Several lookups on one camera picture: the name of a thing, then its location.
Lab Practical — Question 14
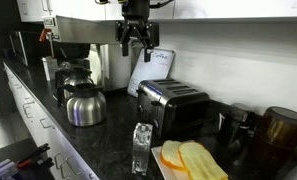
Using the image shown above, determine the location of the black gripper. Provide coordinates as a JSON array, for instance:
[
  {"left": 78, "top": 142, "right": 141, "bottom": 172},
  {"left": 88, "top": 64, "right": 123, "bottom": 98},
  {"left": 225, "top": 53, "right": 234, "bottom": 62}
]
[{"left": 116, "top": 0, "right": 160, "bottom": 63}]

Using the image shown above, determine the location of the black toaster lever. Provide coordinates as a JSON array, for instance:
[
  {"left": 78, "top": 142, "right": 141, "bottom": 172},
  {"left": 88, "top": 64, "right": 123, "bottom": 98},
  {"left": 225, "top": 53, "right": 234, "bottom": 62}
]
[{"left": 150, "top": 99, "right": 163, "bottom": 108}]

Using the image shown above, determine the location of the black and steel toaster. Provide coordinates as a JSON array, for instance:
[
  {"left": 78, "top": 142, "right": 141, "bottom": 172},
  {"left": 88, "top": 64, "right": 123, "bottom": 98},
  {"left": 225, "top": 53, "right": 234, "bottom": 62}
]
[{"left": 136, "top": 78, "right": 211, "bottom": 140}]

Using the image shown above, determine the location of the stainless steel coffee maker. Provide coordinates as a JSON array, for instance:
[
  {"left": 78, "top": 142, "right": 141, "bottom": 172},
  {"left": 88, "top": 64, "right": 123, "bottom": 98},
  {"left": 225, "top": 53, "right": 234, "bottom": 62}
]
[{"left": 42, "top": 14, "right": 136, "bottom": 93}]

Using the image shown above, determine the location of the steel carafe with black lid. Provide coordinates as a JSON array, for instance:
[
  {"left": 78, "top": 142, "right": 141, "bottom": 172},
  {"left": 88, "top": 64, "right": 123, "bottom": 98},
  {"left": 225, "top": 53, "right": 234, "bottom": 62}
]
[
  {"left": 54, "top": 64, "right": 96, "bottom": 101},
  {"left": 56, "top": 82, "right": 108, "bottom": 128}
]

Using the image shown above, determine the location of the red coffee maker tap lever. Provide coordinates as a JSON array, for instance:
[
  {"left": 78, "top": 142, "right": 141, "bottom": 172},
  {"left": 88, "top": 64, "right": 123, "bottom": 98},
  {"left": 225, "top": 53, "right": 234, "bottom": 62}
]
[{"left": 38, "top": 28, "right": 53, "bottom": 43}]

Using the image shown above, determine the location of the white carton box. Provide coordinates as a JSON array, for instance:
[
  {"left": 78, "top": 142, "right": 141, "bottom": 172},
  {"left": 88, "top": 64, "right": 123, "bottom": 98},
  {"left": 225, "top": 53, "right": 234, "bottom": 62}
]
[{"left": 41, "top": 55, "right": 59, "bottom": 82}]

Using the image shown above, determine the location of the toy bread slice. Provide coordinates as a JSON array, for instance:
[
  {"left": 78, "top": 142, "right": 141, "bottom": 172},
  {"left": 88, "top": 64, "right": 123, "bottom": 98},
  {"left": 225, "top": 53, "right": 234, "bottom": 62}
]
[
  {"left": 177, "top": 141, "right": 229, "bottom": 180},
  {"left": 159, "top": 139, "right": 190, "bottom": 173}
]

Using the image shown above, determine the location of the white base cabinet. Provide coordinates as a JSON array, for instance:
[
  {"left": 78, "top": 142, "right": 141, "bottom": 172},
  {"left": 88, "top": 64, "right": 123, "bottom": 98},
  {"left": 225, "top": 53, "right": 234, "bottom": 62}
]
[{"left": 2, "top": 62, "right": 100, "bottom": 180}]

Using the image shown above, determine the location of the white rectangular plate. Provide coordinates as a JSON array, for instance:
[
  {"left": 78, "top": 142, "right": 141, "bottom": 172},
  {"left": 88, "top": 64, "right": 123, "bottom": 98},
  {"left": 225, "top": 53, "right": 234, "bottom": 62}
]
[{"left": 150, "top": 145, "right": 192, "bottom": 180}]

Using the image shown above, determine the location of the brown lidded jar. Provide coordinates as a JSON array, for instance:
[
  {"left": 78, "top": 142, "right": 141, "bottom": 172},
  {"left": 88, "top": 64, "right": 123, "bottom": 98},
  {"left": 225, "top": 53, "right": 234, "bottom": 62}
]
[{"left": 253, "top": 106, "right": 297, "bottom": 162}]

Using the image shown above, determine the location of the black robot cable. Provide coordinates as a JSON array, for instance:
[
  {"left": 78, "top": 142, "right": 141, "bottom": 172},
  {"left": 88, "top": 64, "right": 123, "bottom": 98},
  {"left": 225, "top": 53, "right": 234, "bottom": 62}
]
[{"left": 150, "top": 0, "right": 174, "bottom": 9}]

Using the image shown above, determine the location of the white wall cabinet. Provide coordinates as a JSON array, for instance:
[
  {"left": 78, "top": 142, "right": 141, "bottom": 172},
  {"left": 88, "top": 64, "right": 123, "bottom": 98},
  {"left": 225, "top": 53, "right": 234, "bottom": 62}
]
[{"left": 16, "top": 0, "right": 297, "bottom": 23}]

